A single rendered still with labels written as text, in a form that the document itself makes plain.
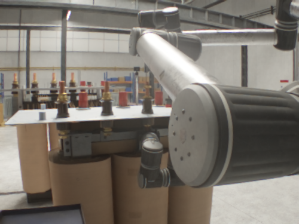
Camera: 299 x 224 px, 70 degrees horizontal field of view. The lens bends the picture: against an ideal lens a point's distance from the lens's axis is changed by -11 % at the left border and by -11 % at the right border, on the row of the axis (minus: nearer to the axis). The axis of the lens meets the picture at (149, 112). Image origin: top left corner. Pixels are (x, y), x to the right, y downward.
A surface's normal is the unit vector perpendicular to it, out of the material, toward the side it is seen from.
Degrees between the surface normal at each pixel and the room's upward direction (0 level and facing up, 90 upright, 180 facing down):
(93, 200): 90
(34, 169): 90
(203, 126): 85
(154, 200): 90
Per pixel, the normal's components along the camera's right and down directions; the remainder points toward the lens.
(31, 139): 0.42, 0.09
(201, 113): -0.93, -0.08
